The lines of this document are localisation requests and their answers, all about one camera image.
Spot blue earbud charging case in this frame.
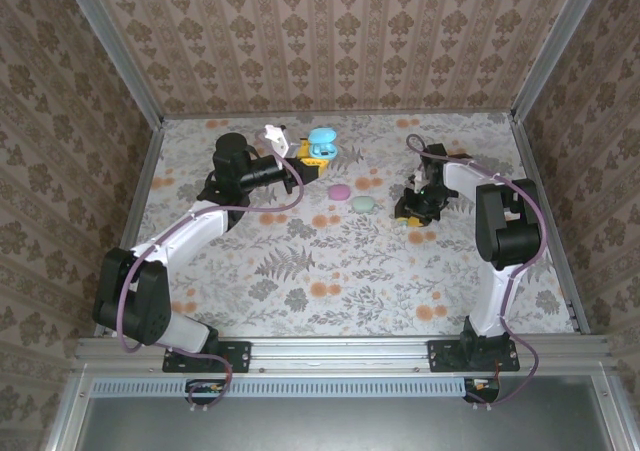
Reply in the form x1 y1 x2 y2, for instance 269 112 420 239
305 127 338 161

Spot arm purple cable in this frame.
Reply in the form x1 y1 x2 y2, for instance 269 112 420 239
405 133 547 408
114 143 306 412

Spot grey slotted cable duct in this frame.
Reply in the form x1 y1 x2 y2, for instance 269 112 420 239
91 376 469 399

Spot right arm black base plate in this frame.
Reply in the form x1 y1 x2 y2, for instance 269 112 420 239
427 339 521 374

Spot grey metal panel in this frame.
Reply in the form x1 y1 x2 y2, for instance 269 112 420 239
79 376 619 451

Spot black connector box with wires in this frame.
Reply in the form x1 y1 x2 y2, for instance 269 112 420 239
184 378 227 406
462 376 502 405

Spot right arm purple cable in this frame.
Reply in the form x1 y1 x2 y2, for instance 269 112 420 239
405 133 547 408

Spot long aluminium mounting rail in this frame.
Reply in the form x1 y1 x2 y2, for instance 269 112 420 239
73 334 615 376

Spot aluminium corner post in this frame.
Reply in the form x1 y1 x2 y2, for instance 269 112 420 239
57 0 166 127
509 0 614 122

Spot aluminium side rail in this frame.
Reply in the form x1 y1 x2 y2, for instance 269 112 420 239
97 120 166 337
509 115 594 335

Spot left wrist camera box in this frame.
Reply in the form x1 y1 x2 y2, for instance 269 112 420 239
262 123 297 161

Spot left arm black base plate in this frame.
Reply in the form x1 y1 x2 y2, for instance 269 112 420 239
161 339 252 374

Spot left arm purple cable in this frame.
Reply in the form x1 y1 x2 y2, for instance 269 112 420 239
114 143 306 412

